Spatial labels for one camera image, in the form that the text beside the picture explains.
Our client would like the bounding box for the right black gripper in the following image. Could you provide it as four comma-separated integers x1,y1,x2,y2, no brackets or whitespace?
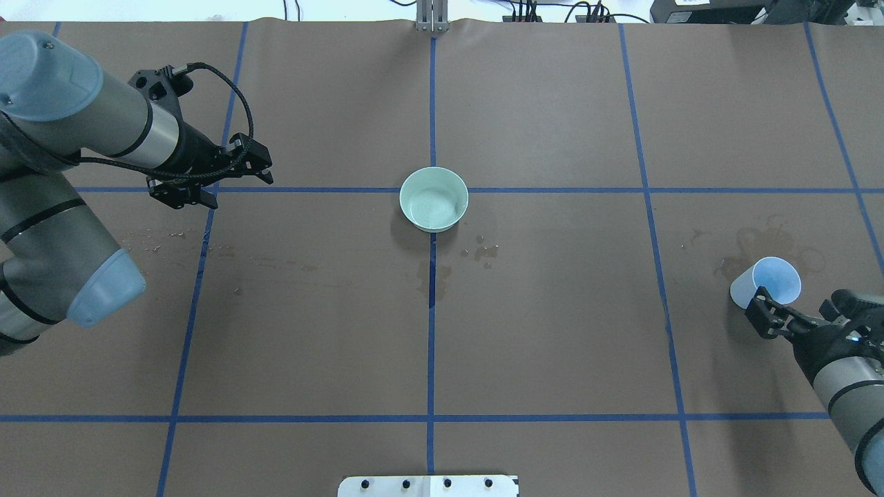
744,286,833,344

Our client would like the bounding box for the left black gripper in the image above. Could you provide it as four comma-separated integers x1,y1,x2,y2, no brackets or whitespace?
146,133,274,210

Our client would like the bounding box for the light blue plastic cup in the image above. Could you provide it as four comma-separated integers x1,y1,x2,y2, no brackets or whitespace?
729,257,803,309

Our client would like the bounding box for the mint green ceramic bowl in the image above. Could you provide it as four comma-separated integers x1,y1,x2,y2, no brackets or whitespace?
398,166,470,233

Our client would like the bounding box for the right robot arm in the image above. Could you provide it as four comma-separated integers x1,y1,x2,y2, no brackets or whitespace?
744,286,883,496

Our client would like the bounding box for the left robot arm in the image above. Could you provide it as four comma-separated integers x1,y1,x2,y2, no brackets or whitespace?
1,30,273,356

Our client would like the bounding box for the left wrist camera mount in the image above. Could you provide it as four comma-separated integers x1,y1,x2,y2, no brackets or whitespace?
128,65,195,105

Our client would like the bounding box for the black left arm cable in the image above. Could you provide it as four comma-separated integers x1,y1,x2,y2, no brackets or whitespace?
69,62,255,182

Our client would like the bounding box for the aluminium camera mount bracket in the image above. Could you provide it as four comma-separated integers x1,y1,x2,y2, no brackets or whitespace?
414,0,450,34

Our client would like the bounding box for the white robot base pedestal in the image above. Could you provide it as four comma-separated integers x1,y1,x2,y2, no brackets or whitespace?
337,474,521,496

